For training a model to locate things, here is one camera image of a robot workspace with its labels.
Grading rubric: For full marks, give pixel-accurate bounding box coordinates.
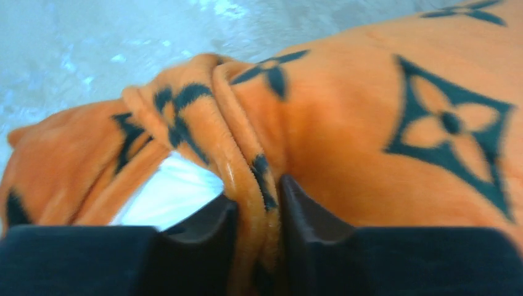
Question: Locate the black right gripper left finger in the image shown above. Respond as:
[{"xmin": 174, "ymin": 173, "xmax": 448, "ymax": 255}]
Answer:
[{"xmin": 1, "ymin": 195, "xmax": 237, "ymax": 295}]

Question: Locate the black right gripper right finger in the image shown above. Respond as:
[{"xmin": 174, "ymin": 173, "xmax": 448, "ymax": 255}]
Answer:
[{"xmin": 280, "ymin": 175, "xmax": 522, "ymax": 296}]

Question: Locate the orange patterned pillowcase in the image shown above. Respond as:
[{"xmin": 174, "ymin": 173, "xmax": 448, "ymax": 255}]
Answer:
[{"xmin": 1, "ymin": 1, "xmax": 522, "ymax": 295}]

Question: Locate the white pillow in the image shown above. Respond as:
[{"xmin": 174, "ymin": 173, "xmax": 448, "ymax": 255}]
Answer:
[{"xmin": 110, "ymin": 152, "xmax": 224, "ymax": 231}]

